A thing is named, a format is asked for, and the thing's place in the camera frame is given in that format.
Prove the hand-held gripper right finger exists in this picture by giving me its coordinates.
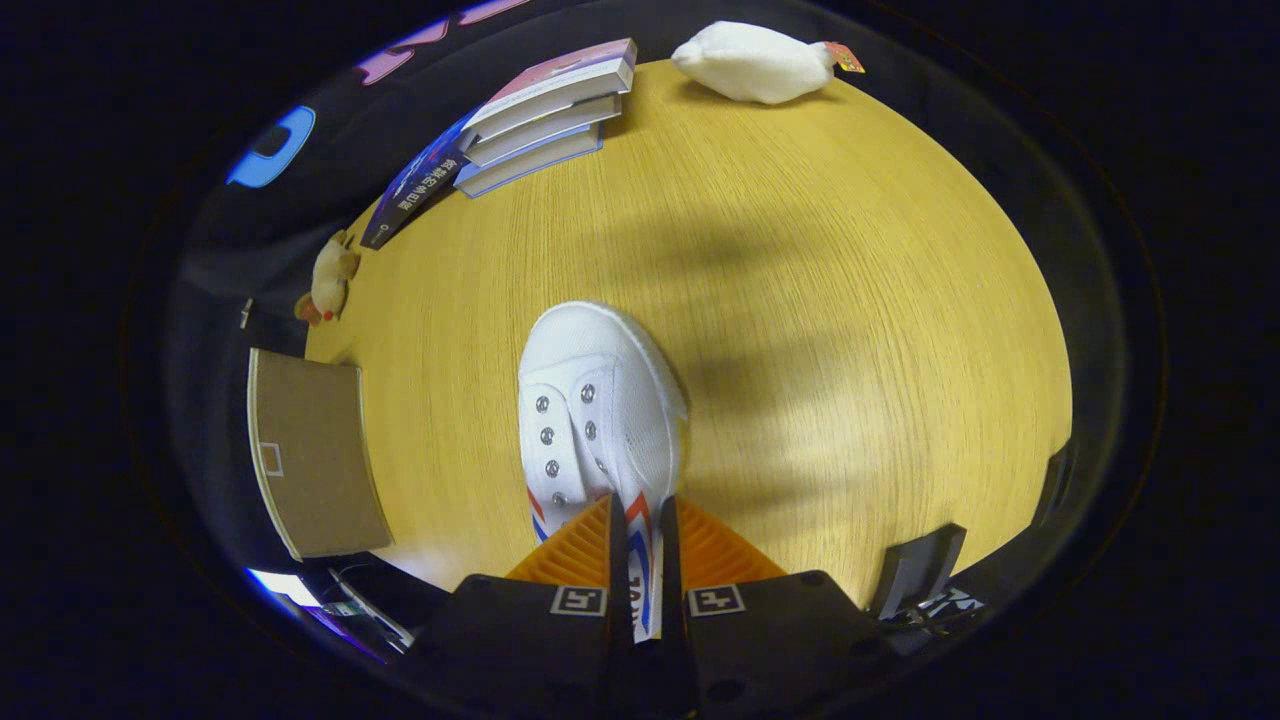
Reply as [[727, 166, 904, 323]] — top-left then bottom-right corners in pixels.
[[658, 495, 901, 720]]

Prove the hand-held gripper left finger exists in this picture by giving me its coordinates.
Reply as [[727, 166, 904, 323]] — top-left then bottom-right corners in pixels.
[[400, 492, 642, 720]]

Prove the white canvas shoe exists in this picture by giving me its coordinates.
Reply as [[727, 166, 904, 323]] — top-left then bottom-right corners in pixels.
[[517, 300, 691, 643]]

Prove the brown fabric storage box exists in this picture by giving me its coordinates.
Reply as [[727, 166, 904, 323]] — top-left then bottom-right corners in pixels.
[[246, 347, 394, 561]]

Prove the computer monitor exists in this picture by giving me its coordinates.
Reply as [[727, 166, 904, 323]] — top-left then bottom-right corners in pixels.
[[245, 568, 386, 661]]

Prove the tan plush dog toy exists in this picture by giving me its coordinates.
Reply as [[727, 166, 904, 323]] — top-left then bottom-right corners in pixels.
[[294, 230, 361, 328]]

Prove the pale blue edged book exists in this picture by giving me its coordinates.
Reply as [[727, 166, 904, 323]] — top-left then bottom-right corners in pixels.
[[453, 122, 605, 199]]

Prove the dark blue book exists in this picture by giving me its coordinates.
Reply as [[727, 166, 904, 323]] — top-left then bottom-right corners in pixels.
[[358, 110, 481, 251]]

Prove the white paperback book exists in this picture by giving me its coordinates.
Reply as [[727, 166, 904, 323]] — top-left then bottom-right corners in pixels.
[[462, 93, 623, 168]]

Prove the pink cover book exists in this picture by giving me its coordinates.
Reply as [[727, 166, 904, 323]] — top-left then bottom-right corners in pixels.
[[462, 37, 639, 141]]

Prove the white plush toy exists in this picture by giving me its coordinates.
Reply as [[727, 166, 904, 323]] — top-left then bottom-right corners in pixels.
[[670, 20, 867, 106]]

